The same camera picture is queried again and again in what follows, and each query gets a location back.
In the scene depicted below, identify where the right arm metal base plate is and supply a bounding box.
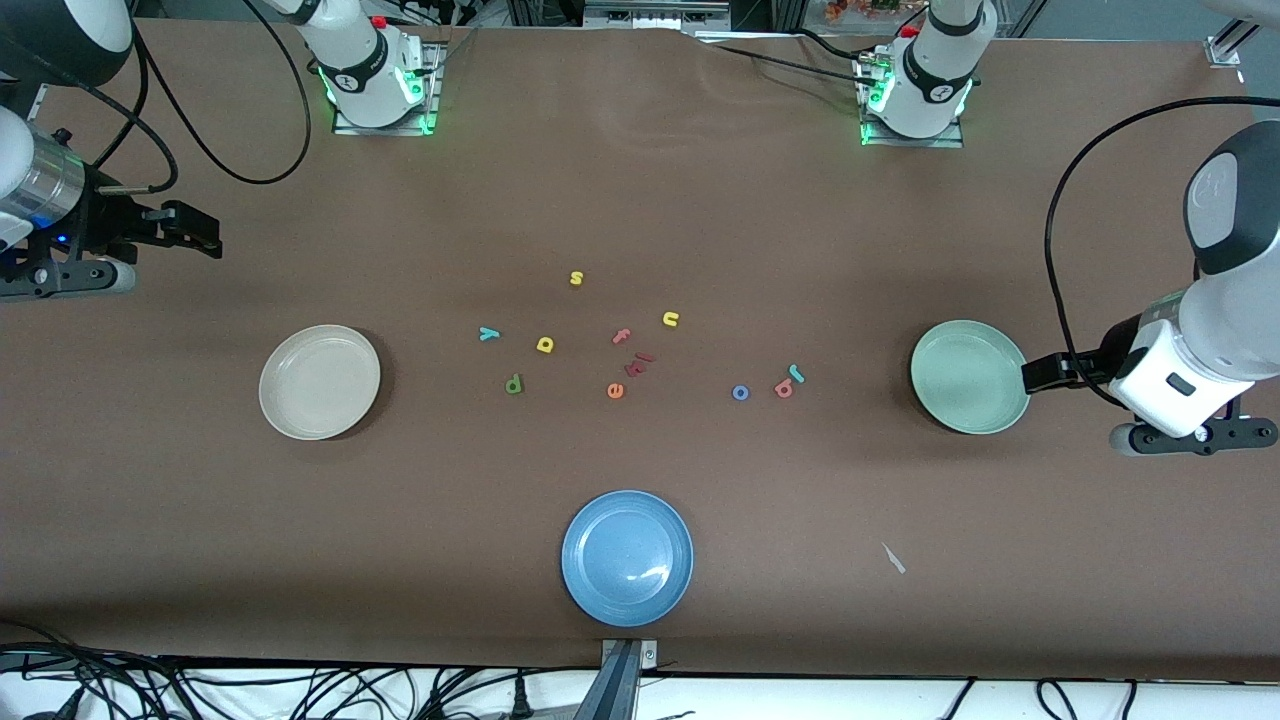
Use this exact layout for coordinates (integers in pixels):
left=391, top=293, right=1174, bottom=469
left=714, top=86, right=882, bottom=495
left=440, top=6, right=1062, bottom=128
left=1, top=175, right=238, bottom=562
left=332, top=40, right=446, bottom=137

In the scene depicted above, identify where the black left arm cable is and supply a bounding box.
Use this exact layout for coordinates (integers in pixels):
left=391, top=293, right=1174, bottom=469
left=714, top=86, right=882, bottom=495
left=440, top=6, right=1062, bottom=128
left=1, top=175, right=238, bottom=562
left=1044, top=95, right=1280, bottom=406

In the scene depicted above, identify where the aluminium corner bracket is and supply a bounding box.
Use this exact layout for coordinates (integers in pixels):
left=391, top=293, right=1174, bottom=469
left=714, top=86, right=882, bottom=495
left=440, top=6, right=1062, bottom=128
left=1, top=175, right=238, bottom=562
left=1205, top=15, right=1263, bottom=69

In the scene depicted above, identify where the pale green round plate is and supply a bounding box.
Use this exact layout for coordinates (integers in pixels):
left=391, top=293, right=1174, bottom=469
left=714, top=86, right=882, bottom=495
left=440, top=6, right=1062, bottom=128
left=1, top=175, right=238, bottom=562
left=909, top=319, right=1032, bottom=436

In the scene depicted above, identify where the blue round plate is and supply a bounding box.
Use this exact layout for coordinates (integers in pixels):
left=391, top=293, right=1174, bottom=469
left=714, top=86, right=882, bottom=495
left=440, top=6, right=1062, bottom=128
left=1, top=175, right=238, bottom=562
left=560, top=489, right=695, bottom=629

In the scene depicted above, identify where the black floor cable bundle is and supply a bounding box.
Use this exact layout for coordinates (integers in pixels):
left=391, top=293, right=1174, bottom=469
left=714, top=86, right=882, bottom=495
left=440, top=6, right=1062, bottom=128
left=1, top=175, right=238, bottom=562
left=0, top=620, right=601, bottom=720

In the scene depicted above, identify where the beige round plate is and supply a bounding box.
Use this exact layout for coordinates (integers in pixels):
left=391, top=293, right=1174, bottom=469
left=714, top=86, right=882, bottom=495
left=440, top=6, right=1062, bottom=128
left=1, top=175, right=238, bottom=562
left=258, top=324, right=382, bottom=441

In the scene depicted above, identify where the black base cable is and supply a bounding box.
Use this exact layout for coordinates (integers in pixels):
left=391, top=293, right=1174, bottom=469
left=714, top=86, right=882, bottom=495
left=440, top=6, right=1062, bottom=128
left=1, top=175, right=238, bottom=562
left=690, top=28, right=886, bottom=91

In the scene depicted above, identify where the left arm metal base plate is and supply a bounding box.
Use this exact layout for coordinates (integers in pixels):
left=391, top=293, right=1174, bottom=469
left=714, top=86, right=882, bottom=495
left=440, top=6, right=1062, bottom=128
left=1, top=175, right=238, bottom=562
left=860, top=55, right=966, bottom=149

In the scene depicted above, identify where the silver background box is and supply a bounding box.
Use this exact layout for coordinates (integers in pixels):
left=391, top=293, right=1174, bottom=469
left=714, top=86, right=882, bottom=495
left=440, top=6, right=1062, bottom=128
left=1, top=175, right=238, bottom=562
left=585, top=0, right=731, bottom=29

